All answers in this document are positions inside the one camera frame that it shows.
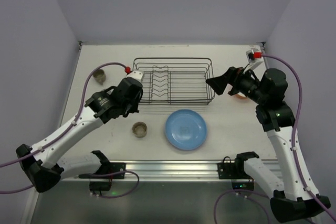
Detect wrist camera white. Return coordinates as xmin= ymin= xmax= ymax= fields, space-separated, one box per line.
xmin=244 ymin=48 xmax=264 ymax=73
xmin=127 ymin=70 xmax=144 ymax=83

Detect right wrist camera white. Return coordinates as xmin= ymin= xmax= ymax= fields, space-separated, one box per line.
xmin=244 ymin=48 xmax=264 ymax=73

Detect aluminium rail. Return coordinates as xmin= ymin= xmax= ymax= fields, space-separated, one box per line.
xmin=34 ymin=158 xmax=309 ymax=183

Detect speckled grey cup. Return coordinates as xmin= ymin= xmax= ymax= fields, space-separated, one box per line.
xmin=132 ymin=122 xmax=148 ymax=138

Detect black wire dish rack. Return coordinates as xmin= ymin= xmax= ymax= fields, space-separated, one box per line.
xmin=133 ymin=57 xmax=215 ymax=105

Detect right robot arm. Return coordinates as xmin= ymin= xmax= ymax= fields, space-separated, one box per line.
xmin=206 ymin=67 xmax=331 ymax=223

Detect orange white bowl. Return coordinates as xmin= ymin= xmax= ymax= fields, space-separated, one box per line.
xmin=235 ymin=93 xmax=247 ymax=100

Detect blue plate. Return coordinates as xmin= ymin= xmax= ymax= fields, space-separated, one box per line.
xmin=164 ymin=109 xmax=207 ymax=151

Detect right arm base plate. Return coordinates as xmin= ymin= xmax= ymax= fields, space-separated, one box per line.
xmin=217 ymin=152 xmax=259 ymax=179

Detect grey-green cup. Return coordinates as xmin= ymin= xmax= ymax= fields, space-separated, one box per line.
xmin=92 ymin=69 xmax=106 ymax=85

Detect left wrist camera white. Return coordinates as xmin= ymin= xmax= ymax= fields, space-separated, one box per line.
xmin=127 ymin=70 xmax=144 ymax=83

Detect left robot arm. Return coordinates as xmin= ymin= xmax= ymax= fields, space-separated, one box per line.
xmin=16 ymin=71 xmax=143 ymax=193

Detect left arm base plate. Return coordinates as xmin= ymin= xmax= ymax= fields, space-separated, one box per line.
xmin=79 ymin=162 xmax=126 ymax=180

